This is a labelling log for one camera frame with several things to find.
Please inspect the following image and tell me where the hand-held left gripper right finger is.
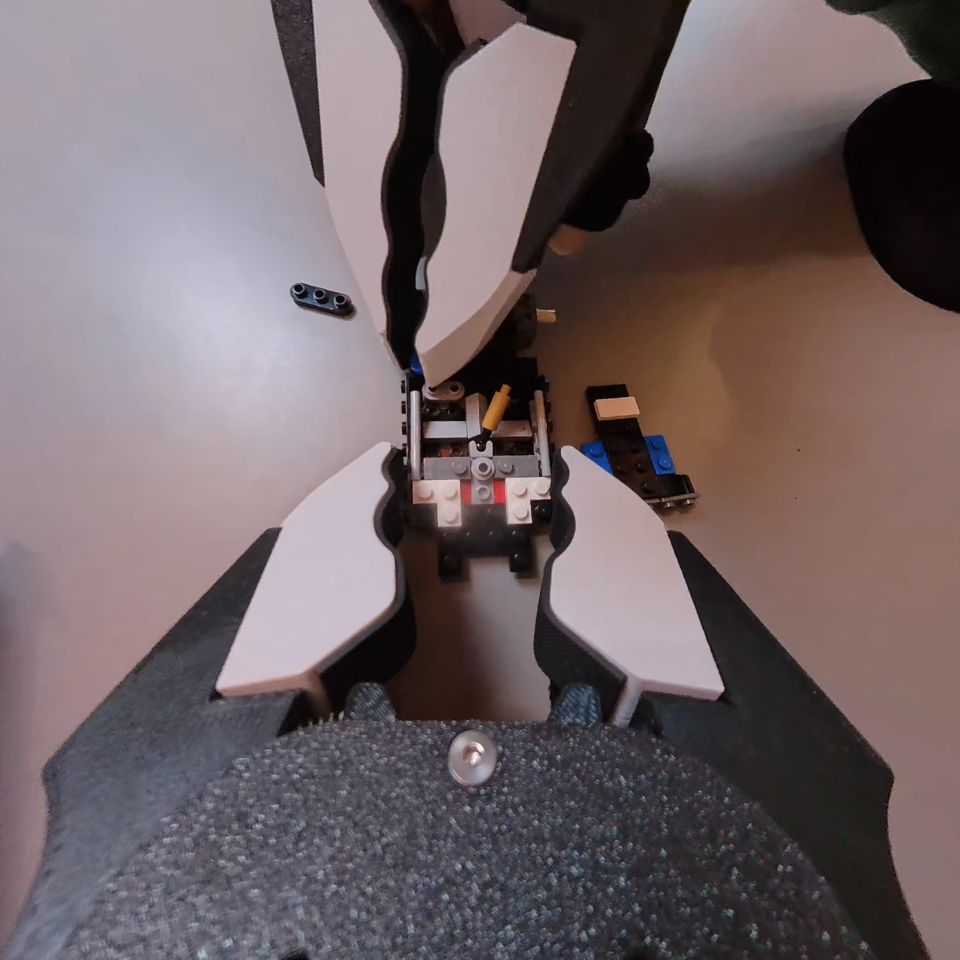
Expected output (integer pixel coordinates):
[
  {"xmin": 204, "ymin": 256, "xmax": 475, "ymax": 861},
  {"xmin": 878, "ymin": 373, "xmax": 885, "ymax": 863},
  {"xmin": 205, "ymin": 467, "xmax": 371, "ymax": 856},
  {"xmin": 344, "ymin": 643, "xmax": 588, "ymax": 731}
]
[{"xmin": 536, "ymin": 444, "xmax": 729, "ymax": 724}]

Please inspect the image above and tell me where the black blue lego subassembly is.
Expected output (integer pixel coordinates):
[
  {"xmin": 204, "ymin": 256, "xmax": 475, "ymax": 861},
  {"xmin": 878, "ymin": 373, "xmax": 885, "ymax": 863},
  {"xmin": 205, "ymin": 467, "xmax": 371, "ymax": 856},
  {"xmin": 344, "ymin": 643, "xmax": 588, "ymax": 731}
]
[{"xmin": 581, "ymin": 383, "xmax": 699, "ymax": 514}]

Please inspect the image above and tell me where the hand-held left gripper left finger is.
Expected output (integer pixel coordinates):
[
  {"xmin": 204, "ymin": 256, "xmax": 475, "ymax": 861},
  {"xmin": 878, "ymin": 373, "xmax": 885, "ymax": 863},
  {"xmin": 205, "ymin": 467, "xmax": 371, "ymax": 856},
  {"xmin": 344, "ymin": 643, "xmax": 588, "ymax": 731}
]
[{"xmin": 215, "ymin": 443, "xmax": 418, "ymax": 706}]

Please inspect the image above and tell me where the black rough rounded object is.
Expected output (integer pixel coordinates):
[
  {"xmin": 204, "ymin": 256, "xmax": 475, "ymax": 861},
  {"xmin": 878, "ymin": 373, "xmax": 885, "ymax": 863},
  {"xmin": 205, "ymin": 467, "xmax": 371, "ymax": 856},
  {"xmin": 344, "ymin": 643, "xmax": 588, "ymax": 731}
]
[{"xmin": 843, "ymin": 78, "xmax": 960, "ymax": 313}]

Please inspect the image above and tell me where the small black lego beam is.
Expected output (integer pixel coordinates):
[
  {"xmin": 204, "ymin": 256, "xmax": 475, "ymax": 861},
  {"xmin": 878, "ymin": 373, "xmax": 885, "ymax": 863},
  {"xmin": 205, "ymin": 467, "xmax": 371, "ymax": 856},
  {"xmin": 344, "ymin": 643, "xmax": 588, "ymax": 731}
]
[{"xmin": 290, "ymin": 281, "xmax": 358, "ymax": 318}]

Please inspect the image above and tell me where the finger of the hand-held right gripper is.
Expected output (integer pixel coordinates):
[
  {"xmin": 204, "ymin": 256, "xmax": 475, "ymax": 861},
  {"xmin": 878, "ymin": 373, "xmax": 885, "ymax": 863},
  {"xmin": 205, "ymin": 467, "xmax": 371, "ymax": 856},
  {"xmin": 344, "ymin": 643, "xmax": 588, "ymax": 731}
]
[
  {"xmin": 312, "ymin": 0, "xmax": 451, "ymax": 369},
  {"xmin": 413, "ymin": 23, "xmax": 582, "ymax": 384}
]

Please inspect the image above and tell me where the lego car model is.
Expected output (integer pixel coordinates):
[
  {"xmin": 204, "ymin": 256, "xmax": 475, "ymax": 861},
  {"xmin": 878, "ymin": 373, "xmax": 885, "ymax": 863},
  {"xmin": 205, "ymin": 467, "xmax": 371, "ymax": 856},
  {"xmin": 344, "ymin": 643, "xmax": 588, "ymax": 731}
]
[{"xmin": 398, "ymin": 308, "xmax": 564, "ymax": 579}]

